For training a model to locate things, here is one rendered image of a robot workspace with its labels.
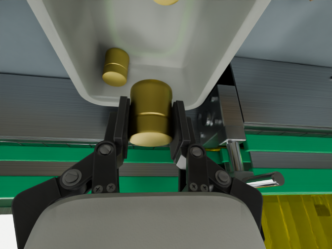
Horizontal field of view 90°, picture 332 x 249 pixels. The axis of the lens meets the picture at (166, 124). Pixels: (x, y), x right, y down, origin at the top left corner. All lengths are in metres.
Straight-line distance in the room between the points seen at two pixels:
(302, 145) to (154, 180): 0.23
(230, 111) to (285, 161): 0.11
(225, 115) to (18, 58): 0.35
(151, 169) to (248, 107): 0.19
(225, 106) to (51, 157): 0.29
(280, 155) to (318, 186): 0.06
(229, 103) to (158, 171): 0.16
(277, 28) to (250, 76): 0.07
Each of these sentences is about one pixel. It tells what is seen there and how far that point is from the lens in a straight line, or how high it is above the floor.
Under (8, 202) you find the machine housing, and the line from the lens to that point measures 0.58.
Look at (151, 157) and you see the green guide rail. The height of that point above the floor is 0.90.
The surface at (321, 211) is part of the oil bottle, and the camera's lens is 0.47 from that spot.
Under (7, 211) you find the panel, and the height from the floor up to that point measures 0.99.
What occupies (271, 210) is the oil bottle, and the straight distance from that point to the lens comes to 0.40.
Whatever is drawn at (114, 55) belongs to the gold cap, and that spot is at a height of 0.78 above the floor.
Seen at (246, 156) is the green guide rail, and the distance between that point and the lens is 0.35.
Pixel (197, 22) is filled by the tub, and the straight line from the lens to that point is 0.25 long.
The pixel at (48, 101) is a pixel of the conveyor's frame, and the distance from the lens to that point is 0.36.
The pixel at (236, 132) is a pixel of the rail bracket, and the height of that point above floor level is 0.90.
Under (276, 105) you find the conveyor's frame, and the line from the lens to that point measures 0.30.
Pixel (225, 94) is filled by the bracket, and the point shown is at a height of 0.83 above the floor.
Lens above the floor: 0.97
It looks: 24 degrees down
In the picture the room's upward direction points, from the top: 179 degrees clockwise
